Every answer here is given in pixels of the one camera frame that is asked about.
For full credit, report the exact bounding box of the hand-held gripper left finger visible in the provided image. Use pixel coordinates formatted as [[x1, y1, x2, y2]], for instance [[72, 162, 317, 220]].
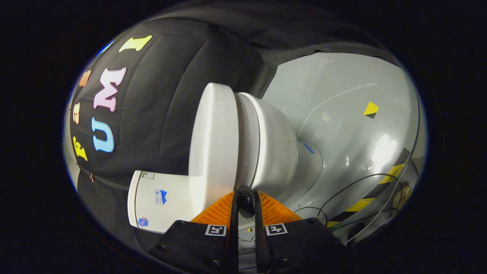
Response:
[[146, 190, 239, 274]]

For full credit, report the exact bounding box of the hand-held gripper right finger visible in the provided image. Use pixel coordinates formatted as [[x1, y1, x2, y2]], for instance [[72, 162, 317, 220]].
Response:
[[254, 190, 347, 274]]

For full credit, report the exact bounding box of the white toilet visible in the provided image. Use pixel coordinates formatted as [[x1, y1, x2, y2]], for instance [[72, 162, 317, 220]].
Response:
[[127, 92, 323, 233]]

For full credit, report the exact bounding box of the yellow black hazard tape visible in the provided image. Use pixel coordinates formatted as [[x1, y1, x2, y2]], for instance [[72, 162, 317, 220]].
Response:
[[326, 148, 412, 229]]

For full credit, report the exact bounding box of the beige round floor socket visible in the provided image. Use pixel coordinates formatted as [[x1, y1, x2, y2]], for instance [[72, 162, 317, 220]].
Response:
[[392, 185, 414, 209]]

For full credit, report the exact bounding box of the black backdrop cloth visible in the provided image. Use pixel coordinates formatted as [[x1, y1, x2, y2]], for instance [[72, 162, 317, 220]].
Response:
[[68, 0, 404, 252]]

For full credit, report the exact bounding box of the yellow square floor sticker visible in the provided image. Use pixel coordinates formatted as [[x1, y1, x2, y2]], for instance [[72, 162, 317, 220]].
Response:
[[363, 101, 379, 119]]

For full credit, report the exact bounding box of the black floor cable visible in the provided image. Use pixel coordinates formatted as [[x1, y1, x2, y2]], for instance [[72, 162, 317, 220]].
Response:
[[293, 173, 404, 233]]

